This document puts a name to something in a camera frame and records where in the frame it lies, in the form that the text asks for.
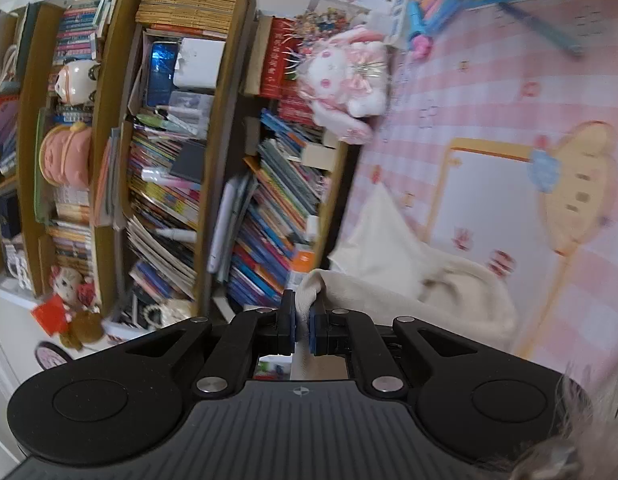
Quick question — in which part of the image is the cream t-shirt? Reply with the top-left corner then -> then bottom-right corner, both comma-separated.
291,184 -> 518,380

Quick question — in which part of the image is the white orange toothpaste box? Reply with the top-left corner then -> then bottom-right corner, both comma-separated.
285,244 -> 315,290

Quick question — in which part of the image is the white pearl handbag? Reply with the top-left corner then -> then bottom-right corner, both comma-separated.
142,299 -> 194,330

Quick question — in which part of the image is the white power adapter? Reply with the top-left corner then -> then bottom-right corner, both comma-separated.
305,214 -> 320,244

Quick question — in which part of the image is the white tablet device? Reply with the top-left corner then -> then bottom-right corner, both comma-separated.
207,172 -> 249,274

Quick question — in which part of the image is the row of leaning books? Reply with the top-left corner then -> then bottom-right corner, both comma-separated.
215,108 -> 327,309

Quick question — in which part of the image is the beige pen holder organizer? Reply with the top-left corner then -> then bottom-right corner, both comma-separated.
300,131 -> 339,172

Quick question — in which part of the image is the wooden white bookshelf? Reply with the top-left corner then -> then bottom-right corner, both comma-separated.
0,0 -> 391,346

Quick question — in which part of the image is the pink white plush bunny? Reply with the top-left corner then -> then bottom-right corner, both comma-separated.
297,26 -> 389,145

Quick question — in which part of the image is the pink checkered desk mat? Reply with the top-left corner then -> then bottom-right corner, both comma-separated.
341,0 -> 618,385

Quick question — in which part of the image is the red thick dictionary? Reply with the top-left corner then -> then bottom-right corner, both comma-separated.
259,18 -> 300,100

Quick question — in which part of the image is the blue pink hand toy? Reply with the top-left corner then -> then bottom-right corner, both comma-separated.
407,0 -> 433,60

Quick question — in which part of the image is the pastel pen bundle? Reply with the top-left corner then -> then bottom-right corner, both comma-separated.
421,0 -> 463,36

